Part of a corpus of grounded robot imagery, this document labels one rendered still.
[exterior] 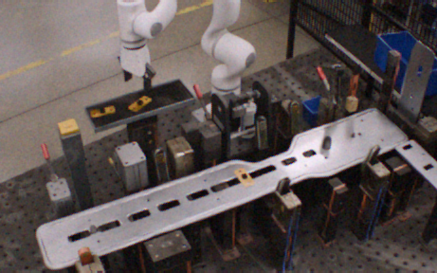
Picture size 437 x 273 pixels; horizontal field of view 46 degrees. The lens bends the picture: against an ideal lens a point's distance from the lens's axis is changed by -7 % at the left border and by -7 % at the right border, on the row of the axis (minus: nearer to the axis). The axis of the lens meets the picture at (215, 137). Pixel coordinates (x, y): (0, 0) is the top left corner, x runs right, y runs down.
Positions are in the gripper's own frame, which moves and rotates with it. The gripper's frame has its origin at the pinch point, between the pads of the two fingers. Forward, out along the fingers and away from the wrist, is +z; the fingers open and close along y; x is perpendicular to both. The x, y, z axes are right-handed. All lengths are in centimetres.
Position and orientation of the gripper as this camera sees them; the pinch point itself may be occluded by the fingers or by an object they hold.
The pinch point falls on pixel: (137, 81)
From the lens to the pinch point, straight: 184.6
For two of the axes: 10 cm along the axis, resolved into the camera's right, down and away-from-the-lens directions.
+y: 7.8, 4.1, -4.7
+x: 6.2, -5.1, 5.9
